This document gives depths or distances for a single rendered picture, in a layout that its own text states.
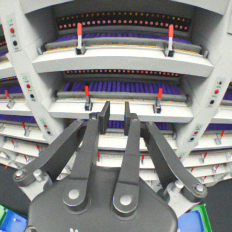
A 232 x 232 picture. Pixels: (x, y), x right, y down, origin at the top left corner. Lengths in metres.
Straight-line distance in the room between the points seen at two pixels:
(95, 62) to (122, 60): 0.08
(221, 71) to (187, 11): 0.29
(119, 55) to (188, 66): 0.21
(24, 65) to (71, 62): 0.19
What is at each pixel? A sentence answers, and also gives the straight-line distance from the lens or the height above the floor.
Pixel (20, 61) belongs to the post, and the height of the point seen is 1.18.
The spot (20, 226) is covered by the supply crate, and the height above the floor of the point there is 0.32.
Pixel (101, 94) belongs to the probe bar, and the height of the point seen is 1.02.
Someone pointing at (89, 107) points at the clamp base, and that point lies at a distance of 0.41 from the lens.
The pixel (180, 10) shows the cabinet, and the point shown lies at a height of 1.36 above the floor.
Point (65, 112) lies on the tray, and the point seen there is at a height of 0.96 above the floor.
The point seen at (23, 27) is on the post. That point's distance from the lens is 0.46.
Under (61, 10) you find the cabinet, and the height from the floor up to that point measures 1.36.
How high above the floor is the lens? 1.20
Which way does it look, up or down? 36 degrees down
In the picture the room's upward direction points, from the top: straight up
